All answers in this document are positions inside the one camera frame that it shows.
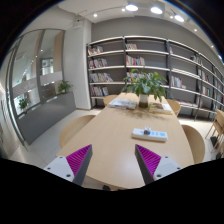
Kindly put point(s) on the wooden chair near right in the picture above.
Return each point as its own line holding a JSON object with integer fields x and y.
{"x": 196, "y": 143}

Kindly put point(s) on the open magazine on table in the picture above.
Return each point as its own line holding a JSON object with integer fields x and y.
{"x": 122, "y": 103}

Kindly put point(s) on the grey low partition counter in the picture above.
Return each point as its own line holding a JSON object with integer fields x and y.
{"x": 36, "y": 122}

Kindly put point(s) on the wooden chair far left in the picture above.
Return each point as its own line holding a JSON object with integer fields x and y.
{"x": 108, "y": 99}

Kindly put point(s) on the large grey bookshelf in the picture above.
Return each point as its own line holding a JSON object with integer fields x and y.
{"x": 189, "y": 76}

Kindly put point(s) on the stack of books on table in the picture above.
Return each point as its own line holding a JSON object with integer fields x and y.
{"x": 160, "y": 108}

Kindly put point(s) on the green potted plant white vase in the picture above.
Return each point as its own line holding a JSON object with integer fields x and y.
{"x": 143, "y": 85}

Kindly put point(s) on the potted plant on grey ledge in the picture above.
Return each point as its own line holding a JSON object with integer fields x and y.
{"x": 64, "y": 87}

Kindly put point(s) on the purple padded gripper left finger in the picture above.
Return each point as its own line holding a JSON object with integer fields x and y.
{"x": 72, "y": 167}

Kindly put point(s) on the wooden chair near left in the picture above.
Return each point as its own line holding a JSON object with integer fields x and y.
{"x": 71, "y": 129}

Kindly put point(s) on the white power strip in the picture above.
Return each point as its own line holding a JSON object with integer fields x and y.
{"x": 149, "y": 135}

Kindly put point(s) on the wooden furniture at right edge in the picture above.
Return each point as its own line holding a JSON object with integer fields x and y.
{"x": 216, "y": 132}

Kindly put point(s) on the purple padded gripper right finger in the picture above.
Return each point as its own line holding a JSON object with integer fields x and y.
{"x": 153, "y": 166}

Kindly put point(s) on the red and white charger plug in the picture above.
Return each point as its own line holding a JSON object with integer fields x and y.
{"x": 147, "y": 130}

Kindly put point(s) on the wooden chair far right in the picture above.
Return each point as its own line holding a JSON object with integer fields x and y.
{"x": 174, "y": 105}

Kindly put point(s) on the small potted plant behind glass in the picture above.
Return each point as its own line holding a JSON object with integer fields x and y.
{"x": 23, "y": 104}

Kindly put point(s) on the wooden chair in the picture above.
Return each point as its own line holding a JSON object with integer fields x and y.
{"x": 71, "y": 129}
{"x": 174, "y": 105}
{"x": 196, "y": 143}
{"x": 108, "y": 99}

